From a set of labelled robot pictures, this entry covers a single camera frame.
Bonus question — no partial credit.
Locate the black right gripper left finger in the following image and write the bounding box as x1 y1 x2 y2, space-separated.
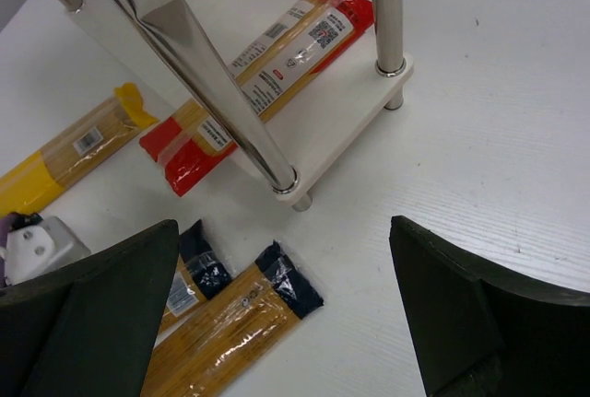
1 219 179 396

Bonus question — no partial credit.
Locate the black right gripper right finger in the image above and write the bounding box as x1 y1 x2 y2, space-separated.
389 216 589 396

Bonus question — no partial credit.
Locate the blue-ended spaghetti bag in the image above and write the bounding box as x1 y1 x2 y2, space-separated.
141 241 324 396
159 219 233 334

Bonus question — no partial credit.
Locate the yellow spaghetti bag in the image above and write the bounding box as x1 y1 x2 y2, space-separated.
1 83 158 216

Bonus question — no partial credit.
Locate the red spaghetti bag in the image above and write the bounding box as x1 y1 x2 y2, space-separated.
140 0 374 196

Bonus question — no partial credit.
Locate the white two-tier wooden shelf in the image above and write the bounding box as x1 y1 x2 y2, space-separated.
59 0 413 211

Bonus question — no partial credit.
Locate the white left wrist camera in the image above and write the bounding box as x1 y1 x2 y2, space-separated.
1 213 91 287

